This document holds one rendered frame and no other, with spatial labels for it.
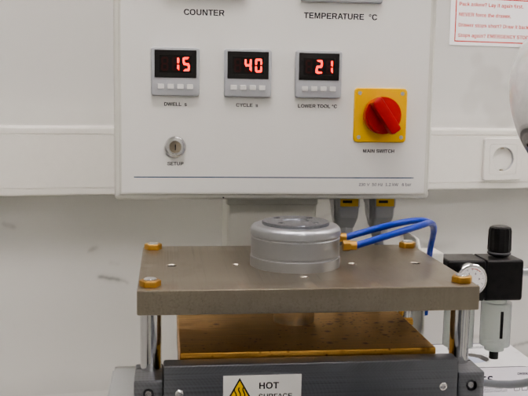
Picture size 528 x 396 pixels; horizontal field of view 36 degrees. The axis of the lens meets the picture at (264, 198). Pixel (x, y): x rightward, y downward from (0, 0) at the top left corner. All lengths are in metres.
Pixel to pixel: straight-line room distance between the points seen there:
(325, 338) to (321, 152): 0.23
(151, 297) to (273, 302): 0.09
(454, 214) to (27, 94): 0.72
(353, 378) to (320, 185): 0.26
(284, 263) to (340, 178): 0.19
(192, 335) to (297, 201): 0.24
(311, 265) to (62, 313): 0.66
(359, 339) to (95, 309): 0.66
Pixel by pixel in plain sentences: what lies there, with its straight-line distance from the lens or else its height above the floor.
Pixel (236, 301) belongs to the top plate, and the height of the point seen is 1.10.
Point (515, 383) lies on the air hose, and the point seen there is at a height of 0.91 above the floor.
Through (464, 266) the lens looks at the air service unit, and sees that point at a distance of 0.87.
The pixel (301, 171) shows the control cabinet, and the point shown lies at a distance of 0.83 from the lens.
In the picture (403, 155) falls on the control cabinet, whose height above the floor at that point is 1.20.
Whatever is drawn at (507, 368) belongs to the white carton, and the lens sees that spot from 1.26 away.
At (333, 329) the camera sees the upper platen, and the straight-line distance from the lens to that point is 0.70.
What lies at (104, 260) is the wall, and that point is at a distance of 1.25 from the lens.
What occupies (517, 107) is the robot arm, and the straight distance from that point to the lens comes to 0.38.
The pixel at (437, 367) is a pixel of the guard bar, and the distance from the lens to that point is 0.66.
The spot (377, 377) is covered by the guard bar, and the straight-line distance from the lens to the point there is 0.65.
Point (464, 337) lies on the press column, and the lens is 0.68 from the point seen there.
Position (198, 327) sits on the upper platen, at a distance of 0.70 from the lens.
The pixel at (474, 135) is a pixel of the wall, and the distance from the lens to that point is 1.35.
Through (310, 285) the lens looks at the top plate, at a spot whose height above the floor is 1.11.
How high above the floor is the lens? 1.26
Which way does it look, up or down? 7 degrees down
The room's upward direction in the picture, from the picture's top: 1 degrees clockwise
